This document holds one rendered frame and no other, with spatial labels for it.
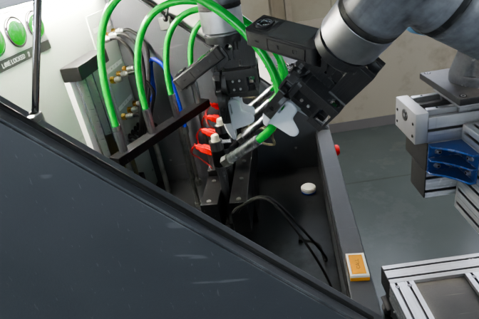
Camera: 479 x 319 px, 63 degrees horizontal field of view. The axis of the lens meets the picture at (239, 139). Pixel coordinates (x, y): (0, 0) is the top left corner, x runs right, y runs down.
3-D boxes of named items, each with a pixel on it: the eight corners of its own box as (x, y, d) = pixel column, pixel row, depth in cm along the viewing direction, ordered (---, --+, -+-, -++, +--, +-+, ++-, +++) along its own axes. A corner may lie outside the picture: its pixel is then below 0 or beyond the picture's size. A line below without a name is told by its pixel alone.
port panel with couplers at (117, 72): (135, 137, 102) (98, 14, 88) (123, 138, 103) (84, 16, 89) (150, 116, 114) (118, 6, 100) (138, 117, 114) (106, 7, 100)
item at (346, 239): (382, 383, 63) (383, 315, 56) (354, 384, 64) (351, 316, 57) (332, 176, 118) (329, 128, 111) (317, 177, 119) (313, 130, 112)
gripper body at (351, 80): (315, 135, 53) (366, 87, 43) (267, 94, 54) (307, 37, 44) (341, 103, 57) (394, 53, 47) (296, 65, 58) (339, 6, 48)
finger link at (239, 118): (257, 143, 77) (250, 99, 73) (227, 146, 77) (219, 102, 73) (258, 136, 79) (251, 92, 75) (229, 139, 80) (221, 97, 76)
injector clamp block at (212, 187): (256, 256, 88) (246, 201, 81) (212, 259, 89) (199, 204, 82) (261, 174, 118) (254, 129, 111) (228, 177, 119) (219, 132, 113)
